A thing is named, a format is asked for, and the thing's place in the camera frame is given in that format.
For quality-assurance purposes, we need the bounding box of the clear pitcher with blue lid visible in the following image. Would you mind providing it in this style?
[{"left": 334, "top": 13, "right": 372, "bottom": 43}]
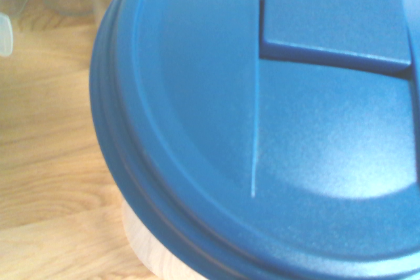
[{"left": 88, "top": 0, "right": 420, "bottom": 280}]

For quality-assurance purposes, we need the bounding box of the glass container teal lid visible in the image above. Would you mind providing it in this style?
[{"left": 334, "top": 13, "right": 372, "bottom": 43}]
[{"left": 0, "top": 12, "right": 14, "bottom": 58}]

